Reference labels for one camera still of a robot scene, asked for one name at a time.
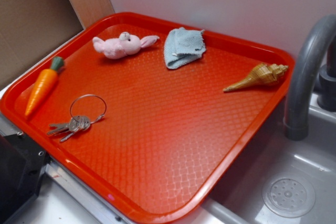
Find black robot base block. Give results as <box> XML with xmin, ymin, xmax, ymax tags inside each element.
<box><xmin>1</xmin><ymin>134</ymin><xmax>49</xmax><ymax>223</ymax></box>

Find light blue folded cloth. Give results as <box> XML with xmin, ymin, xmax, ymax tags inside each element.
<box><xmin>164</xmin><ymin>27</ymin><xmax>206</xmax><ymax>70</ymax></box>

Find red plastic tray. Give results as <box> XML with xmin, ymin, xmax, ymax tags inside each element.
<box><xmin>1</xmin><ymin>13</ymin><xmax>294</xmax><ymax>223</ymax></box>

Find pink plush bunny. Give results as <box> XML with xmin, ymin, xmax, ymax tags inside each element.
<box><xmin>92</xmin><ymin>32</ymin><xmax>160</xmax><ymax>60</ymax></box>

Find tan spiral seashell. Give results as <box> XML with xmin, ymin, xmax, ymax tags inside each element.
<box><xmin>223</xmin><ymin>63</ymin><xmax>289</xmax><ymax>92</ymax></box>

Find orange toy carrot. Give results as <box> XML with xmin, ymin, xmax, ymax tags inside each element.
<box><xmin>25</xmin><ymin>56</ymin><xmax>64</xmax><ymax>117</ymax></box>

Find grey plastic sink basin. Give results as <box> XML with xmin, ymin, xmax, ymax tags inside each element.
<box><xmin>202</xmin><ymin>94</ymin><xmax>335</xmax><ymax>223</ymax></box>

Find grey curved faucet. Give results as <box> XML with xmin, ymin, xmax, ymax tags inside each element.
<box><xmin>283</xmin><ymin>14</ymin><xmax>335</xmax><ymax>141</ymax></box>

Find round sink drain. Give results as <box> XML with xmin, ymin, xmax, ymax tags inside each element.
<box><xmin>262</xmin><ymin>173</ymin><xmax>316</xmax><ymax>218</ymax></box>

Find brown cardboard panel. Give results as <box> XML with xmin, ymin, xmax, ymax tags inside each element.
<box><xmin>1</xmin><ymin>0</ymin><xmax>114</xmax><ymax>88</ymax></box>

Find silver keys on ring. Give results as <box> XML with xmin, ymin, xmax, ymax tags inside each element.
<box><xmin>46</xmin><ymin>94</ymin><xmax>107</xmax><ymax>143</ymax></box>

